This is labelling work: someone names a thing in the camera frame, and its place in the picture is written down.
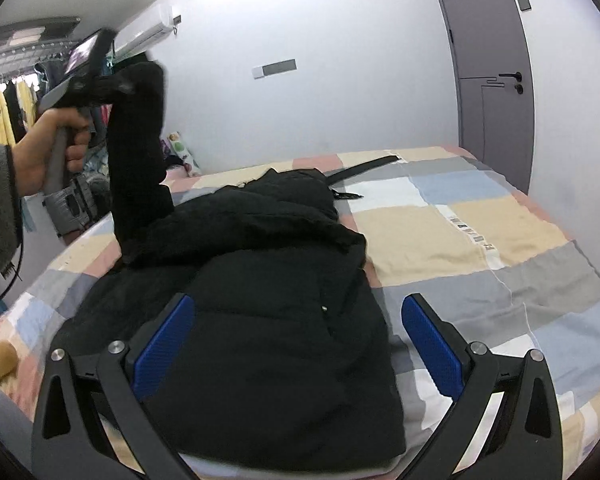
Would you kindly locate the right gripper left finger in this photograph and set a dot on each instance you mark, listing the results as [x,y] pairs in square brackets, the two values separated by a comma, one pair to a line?
[69,441]

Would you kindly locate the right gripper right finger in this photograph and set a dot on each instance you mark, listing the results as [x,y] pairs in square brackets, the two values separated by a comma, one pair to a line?
[525,439]

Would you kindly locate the black puffer jacket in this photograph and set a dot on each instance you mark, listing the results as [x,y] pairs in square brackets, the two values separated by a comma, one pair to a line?
[287,366]

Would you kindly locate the person left hand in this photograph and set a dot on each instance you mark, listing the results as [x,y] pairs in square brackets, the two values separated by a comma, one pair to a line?
[32,154]

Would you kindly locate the white air conditioner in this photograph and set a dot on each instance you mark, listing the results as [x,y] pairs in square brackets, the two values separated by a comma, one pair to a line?
[150,27]

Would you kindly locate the dotted pillow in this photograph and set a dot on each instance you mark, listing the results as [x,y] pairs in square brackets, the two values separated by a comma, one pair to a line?
[177,155]

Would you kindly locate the patchwork bed cover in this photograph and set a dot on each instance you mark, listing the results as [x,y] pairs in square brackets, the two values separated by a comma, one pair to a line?
[437,222]

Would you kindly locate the grey door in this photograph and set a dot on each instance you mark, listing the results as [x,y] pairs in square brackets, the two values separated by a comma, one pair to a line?
[494,85]

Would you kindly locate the grey wall switch panel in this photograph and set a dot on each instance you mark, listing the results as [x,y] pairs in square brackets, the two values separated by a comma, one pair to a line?
[276,68]

